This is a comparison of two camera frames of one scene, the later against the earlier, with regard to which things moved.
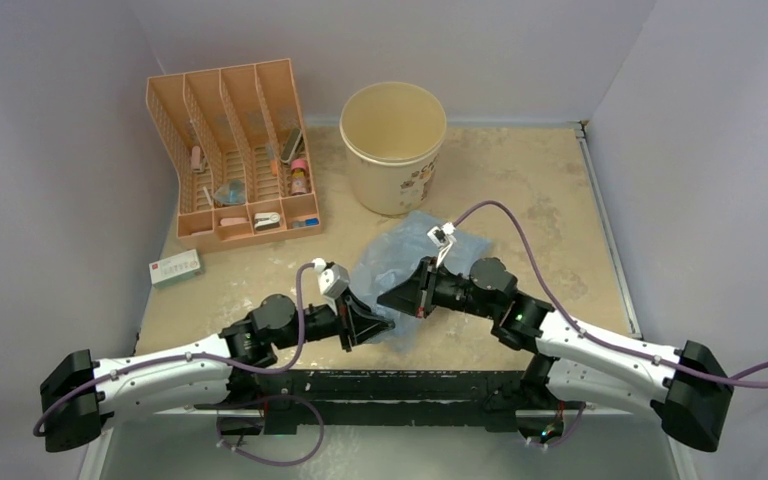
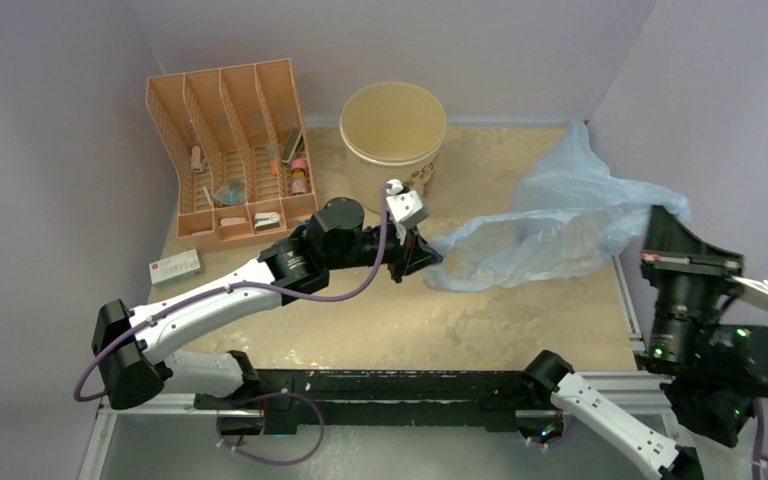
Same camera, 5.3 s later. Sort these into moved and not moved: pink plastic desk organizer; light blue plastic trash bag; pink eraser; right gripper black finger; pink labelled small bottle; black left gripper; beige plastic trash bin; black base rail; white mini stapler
Moved: light blue plastic trash bag; right gripper black finger; black left gripper
Not moved: pink plastic desk organizer; beige plastic trash bin; pink eraser; pink labelled small bottle; white mini stapler; black base rail
